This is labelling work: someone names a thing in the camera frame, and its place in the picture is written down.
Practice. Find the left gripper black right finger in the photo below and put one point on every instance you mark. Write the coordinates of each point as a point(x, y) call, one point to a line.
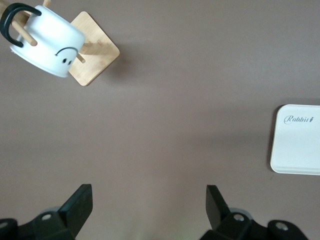
point(217, 212)

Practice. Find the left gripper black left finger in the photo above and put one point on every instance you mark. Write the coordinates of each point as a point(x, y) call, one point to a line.
point(75, 210)

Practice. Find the wooden cup rack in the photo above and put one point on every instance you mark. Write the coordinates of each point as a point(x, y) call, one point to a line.
point(100, 47)

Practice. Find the cream plastic tray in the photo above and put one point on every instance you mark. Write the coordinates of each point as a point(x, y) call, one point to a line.
point(297, 147)

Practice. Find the brown table mat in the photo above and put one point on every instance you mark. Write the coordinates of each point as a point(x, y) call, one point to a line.
point(160, 125)

